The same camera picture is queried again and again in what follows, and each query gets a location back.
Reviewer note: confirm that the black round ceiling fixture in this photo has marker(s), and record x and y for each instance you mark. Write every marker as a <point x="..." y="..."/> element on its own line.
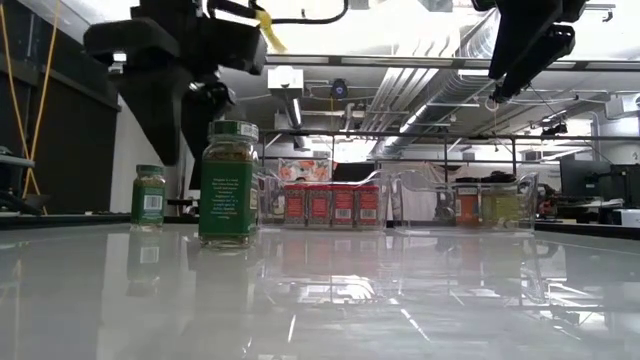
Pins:
<point x="339" y="89"/>

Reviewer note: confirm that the black-capped olive spice jar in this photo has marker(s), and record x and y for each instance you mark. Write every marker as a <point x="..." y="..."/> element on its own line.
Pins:
<point x="500" y="209"/>

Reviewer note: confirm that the silver ventilation duct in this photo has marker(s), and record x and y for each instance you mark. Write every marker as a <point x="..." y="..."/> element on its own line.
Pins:
<point x="425" y="100"/>

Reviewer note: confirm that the black computer monitor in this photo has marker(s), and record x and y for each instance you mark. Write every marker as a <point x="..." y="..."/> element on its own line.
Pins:
<point x="585" y="177"/>
<point x="626" y="185"/>

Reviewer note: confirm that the dark grey desk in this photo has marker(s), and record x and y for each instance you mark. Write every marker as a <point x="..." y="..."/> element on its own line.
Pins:
<point x="15" y="161"/>

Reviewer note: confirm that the black pipe rack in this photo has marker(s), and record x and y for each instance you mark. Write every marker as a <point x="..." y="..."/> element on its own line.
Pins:
<point x="450" y="136"/>

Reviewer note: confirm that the overhead light bar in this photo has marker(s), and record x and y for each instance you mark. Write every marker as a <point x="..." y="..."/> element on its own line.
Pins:
<point x="400" y="61"/>

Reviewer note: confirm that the red-lidded smoked paprika tin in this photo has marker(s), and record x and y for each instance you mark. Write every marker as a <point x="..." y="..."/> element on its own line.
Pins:
<point x="343" y="206"/>
<point x="368" y="206"/>
<point x="320" y="206"/>
<point x="295" y="206"/>

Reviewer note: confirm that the floral picture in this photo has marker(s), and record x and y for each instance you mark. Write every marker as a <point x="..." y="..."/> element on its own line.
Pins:
<point x="310" y="170"/>

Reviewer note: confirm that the black-capped red spice jar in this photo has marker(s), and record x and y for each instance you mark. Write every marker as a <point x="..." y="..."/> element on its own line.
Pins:
<point x="468" y="206"/>

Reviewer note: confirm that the clear plastic bin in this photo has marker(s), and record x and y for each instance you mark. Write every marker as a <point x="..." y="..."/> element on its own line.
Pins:
<point x="272" y="210"/>
<point x="425" y="205"/>

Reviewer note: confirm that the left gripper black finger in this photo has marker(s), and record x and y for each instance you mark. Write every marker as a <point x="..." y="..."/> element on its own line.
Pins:
<point x="150" y="110"/>
<point x="205" y="130"/>

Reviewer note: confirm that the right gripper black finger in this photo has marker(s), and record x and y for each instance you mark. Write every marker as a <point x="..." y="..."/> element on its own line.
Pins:
<point x="540" y="60"/>
<point x="520" y="35"/>

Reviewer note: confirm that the white cloth curtain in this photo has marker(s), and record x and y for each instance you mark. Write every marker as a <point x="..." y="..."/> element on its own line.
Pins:
<point x="415" y="197"/>

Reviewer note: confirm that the small white box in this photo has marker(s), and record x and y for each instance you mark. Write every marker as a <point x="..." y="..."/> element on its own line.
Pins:
<point x="627" y="218"/>

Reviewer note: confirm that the black aluminium table frame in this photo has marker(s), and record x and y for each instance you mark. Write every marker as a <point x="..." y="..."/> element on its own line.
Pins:
<point x="65" y="221"/>

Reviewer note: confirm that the green-lidded glass spice jar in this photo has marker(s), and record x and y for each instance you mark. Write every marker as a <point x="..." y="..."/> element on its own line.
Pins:
<point x="148" y="200"/>
<point x="229" y="195"/>

